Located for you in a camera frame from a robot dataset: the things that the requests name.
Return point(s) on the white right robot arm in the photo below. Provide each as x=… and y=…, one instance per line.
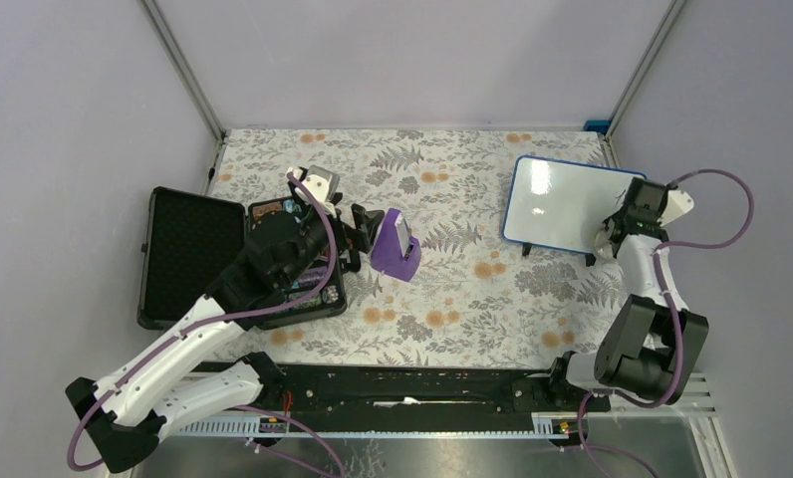
x=648, y=352

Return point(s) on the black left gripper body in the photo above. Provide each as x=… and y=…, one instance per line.
x=316, y=237

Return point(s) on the floral table mat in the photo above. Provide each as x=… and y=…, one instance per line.
x=475, y=300

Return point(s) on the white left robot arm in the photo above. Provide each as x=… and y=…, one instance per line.
x=124, y=415

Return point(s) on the purple wedge stand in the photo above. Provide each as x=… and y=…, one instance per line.
x=396, y=252

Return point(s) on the blue corner bracket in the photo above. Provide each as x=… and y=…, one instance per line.
x=598, y=126

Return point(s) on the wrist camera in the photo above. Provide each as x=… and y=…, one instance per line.
x=678, y=203
x=321, y=183

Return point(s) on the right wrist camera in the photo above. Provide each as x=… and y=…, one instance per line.
x=678, y=203

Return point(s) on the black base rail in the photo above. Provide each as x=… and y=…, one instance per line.
x=422, y=400

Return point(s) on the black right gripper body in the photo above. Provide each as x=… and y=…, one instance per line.
x=617, y=216

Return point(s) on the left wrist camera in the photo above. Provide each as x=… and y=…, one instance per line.
x=321, y=183

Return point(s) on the black poker chip case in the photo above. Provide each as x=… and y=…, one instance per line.
x=190, y=239

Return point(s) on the blue framed whiteboard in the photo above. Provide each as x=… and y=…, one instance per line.
x=561, y=205

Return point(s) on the silver mesh sponge eraser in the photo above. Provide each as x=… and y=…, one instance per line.
x=604, y=246

